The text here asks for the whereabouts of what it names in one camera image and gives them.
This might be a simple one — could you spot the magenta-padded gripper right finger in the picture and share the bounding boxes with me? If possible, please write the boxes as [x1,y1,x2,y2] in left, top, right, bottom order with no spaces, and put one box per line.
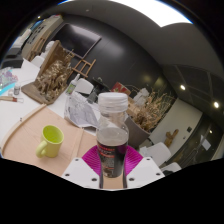
[122,145,165,190]

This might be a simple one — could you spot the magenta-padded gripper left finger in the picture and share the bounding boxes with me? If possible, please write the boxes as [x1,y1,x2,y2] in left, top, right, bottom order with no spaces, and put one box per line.
[61,145,103,190]

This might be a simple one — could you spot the clear bottle with dark label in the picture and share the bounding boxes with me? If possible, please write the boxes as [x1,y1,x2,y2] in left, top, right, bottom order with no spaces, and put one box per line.
[96,92,130,179]

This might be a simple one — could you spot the white plastic chair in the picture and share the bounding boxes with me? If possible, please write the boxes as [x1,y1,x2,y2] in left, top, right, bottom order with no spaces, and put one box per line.
[161,162,183,176]
[74,77,95,95]
[30,55,46,69]
[139,142,173,168]

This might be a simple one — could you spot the yellow-green mug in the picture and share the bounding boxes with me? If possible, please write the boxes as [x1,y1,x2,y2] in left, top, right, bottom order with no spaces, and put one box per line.
[35,124,65,159]

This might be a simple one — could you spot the dried plant in grey pot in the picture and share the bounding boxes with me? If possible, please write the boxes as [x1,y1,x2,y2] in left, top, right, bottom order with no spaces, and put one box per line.
[124,87,176,149]

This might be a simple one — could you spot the wooden figure sculpture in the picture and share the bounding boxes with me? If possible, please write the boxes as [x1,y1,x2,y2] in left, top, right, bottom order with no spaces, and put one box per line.
[164,128,180,149]

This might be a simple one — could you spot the cardboard box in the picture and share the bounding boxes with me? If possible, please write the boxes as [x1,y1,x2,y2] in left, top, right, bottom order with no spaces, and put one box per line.
[127,95,148,118]

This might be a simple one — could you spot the light wooden drawing board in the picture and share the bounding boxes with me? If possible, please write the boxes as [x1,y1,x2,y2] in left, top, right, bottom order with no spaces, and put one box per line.
[0,103,125,190]

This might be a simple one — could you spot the white plaster statue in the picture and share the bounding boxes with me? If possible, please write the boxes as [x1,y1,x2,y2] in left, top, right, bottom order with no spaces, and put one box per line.
[134,87,150,108]

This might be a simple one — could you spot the white glue bottle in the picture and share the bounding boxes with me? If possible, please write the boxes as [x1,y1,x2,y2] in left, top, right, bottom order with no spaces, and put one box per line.
[65,73,81,96]

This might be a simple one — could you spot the brown carved relief sculpture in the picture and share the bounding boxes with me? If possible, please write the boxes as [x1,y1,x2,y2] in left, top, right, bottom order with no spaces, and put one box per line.
[20,39,75,106]

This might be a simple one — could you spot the wooden easel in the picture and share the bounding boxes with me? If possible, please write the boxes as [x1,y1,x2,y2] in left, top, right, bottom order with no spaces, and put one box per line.
[28,36,48,61]
[71,58,98,79]

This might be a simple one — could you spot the small paint jar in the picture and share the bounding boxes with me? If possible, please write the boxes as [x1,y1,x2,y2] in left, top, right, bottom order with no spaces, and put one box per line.
[13,82,22,96]

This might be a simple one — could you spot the colourful picture book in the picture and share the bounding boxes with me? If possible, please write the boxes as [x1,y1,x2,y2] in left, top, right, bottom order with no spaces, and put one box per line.
[0,66,19,94]

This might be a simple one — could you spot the white plaster bust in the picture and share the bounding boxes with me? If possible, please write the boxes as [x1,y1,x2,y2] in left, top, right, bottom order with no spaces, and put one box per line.
[44,40,56,54]

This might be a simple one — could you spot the black flat boxes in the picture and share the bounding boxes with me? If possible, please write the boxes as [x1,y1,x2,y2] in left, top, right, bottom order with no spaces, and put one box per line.
[2,47,25,69]

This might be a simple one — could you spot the white cabinet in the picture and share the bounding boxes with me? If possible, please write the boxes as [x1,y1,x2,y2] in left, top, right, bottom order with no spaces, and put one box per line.
[20,14,64,61]

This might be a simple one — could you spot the ceiling strip light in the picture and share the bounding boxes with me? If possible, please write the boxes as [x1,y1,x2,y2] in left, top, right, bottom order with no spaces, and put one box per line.
[109,0,194,28]

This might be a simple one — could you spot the wooden handled brush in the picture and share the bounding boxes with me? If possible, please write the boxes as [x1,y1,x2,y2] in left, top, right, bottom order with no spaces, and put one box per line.
[0,95,25,103]

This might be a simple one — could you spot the black wall screen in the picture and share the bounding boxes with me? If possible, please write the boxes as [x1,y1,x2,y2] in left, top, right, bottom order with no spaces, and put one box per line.
[58,23,103,60]

